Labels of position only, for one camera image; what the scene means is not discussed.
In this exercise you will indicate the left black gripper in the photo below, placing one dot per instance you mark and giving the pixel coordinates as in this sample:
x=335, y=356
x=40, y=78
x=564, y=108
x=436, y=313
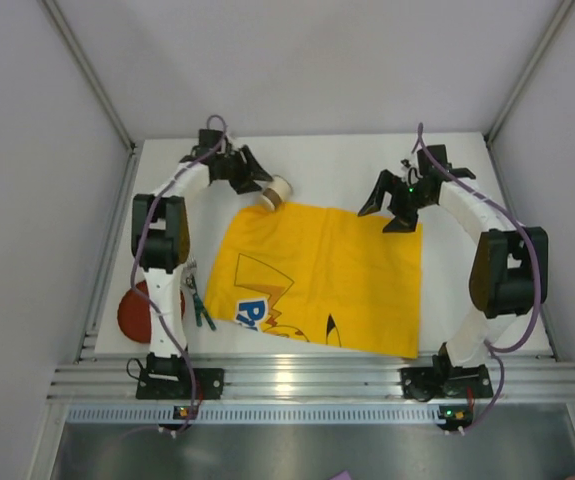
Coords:
x=237, y=170

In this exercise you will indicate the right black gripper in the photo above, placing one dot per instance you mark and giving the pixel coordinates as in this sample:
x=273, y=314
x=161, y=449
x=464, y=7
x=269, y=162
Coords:
x=398, y=196

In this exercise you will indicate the white paper cup brown sleeve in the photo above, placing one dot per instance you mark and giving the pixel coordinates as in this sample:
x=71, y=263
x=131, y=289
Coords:
x=276, y=193

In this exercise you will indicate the yellow printed cloth mat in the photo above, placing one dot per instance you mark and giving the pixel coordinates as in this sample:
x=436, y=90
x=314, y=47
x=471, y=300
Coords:
x=320, y=275

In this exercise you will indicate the spoon with green handle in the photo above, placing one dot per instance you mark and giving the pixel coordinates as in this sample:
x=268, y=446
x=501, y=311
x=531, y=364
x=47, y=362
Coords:
x=202, y=315

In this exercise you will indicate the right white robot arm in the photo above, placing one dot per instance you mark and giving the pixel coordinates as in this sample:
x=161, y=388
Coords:
x=508, y=282

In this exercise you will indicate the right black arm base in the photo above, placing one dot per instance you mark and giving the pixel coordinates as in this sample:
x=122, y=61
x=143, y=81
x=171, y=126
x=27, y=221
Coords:
x=443, y=380

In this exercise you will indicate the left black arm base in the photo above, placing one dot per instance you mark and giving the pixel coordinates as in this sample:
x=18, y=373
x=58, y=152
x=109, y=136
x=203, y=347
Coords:
x=169, y=379

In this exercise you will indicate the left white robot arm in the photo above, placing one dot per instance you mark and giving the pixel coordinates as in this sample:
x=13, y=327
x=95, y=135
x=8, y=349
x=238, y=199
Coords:
x=160, y=238

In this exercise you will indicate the red round plate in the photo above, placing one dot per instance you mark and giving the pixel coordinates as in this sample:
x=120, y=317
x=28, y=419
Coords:
x=133, y=318

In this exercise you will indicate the fork with green handle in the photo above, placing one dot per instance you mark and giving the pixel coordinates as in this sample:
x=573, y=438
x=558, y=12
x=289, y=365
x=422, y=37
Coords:
x=190, y=268

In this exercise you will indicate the aluminium mounting rail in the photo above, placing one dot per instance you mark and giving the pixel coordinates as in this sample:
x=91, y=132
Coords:
x=313, y=377

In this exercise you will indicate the slotted grey cable duct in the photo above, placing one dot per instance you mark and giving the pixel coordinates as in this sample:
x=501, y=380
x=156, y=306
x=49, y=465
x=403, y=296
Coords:
x=266, y=414

